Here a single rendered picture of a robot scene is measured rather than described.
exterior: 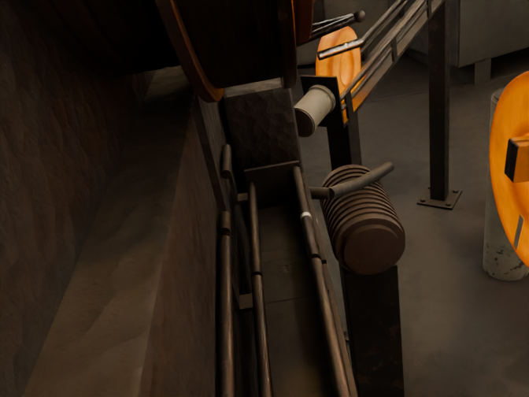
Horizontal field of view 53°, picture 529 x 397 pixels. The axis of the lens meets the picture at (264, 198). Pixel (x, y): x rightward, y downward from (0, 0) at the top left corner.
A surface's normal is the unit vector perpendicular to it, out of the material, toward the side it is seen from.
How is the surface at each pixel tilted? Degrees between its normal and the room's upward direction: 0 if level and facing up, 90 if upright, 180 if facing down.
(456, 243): 0
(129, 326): 0
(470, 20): 90
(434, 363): 0
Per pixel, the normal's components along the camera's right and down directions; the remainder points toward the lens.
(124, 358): -0.17, -0.84
